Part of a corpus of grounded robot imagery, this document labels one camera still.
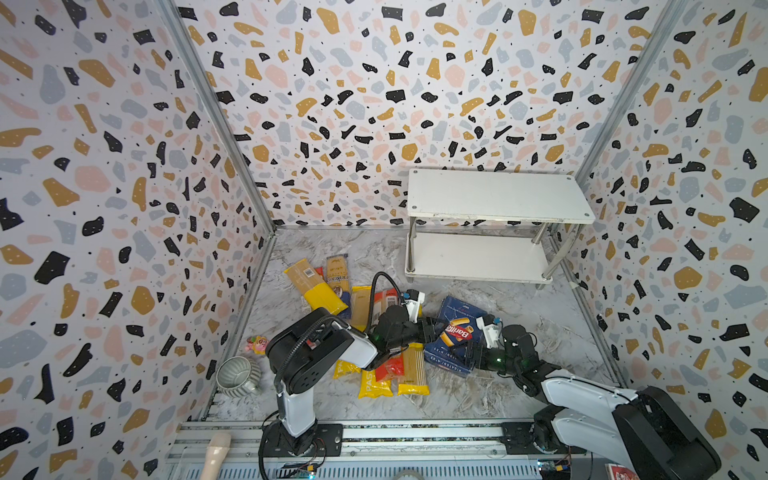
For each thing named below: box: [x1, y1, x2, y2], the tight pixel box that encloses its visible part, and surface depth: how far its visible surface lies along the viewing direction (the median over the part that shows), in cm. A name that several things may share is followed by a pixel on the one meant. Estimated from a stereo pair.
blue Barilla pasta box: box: [424, 296, 487, 375], surface depth 87 cm
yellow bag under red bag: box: [358, 369, 394, 399], surface depth 82 cm
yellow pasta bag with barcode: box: [284, 258, 349, 315], surface depth 100 cm
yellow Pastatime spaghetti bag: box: [398, 342, 430, 396], surface depth 82 cm
